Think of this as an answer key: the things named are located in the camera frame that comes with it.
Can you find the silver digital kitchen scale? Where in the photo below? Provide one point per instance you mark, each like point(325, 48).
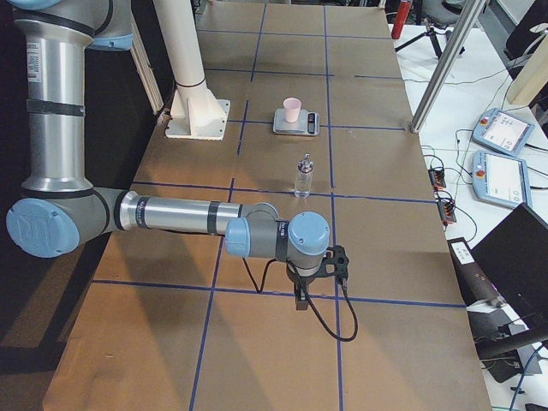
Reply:
point(306, 124)

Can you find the blue teach pendant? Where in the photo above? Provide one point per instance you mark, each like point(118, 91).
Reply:
point(502, 132)
point(500, 179)

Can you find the clear glass sauce bottle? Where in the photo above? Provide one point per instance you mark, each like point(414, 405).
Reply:
point(304, 177)

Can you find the aluminium frame post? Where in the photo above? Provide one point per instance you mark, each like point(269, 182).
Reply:
point(469, 15)

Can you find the white pedestal column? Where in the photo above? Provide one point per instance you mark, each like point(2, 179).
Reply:
point(195, 113)

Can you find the upper blue teach pendant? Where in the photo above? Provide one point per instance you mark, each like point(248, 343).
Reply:
point(502, 132)

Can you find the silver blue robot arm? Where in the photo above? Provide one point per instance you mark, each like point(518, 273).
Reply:
point(60, 209)

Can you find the upper orange black connector box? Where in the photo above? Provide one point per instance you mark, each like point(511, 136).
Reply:
point(437, 178)

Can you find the red bottle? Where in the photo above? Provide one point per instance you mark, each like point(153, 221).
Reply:
point(401, 17)

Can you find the orange black connector box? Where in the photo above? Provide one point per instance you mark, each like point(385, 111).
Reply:
point(446, 210)
point(437, 178)

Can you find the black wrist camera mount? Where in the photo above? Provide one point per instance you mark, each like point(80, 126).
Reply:
point(334, 264)

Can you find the black tripod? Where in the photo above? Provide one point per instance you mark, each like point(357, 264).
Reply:
point(432, 34)

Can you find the black office chair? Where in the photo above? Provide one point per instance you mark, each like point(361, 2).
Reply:
point(522, 43)

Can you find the pink plastic cup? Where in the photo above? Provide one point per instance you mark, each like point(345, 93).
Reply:
point(292, 109)

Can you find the lower orange black connector box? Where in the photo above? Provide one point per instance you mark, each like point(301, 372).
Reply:
point(446, 210)

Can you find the black box with white label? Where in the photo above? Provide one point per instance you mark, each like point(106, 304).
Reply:
point(475, 286)

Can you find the lower blue teach pendant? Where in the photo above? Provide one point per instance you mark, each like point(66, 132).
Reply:
point(500, 179)

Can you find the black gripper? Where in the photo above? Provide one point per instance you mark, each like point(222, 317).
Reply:
point(300, 281)

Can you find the black monitor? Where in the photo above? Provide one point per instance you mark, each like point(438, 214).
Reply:
point(514, 257)

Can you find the wooden board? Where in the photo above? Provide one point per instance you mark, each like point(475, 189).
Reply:
point(533, 76)

